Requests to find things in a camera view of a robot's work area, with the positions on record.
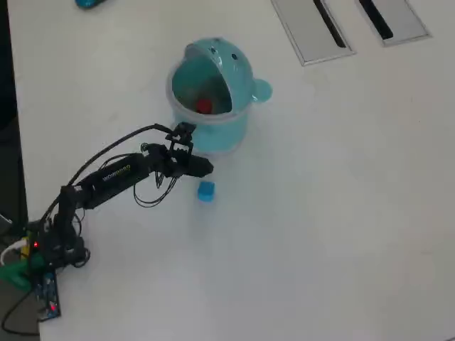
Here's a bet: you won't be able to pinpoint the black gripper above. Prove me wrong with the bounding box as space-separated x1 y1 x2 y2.
156 146 215 178

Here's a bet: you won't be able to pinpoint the blue cube block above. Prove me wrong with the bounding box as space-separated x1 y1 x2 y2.
196 180 217 204

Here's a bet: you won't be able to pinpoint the teal round bin body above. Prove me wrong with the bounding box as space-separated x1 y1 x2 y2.
166 59 250 157

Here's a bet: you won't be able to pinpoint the teal dome bin lid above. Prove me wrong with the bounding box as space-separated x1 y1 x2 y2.
184 36 274 115

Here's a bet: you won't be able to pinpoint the teal blue gadget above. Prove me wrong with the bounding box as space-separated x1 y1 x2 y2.
74 0 108 11

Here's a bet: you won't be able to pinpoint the blue controller circuit board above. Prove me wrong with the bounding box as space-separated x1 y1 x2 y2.
32 271 63 323

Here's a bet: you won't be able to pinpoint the green table clamp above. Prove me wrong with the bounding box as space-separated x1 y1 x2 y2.
0 254 43 293

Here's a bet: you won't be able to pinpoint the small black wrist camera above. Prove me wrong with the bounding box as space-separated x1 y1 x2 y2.
164 121 198 151

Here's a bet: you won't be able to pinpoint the thin black servo wires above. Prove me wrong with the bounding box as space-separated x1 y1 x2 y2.
132 173 183 207

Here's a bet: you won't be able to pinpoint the thick black camera cable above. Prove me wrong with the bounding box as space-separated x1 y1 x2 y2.
41 122 176 228

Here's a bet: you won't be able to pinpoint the silver table cable grommet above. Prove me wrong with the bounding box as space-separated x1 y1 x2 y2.
355 0 433 48
270 0 357 67

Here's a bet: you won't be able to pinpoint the white usb cable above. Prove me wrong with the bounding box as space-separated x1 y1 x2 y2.
0 239 28 267

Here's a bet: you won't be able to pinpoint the black power cable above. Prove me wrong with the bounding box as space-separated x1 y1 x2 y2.
0 293 41 335

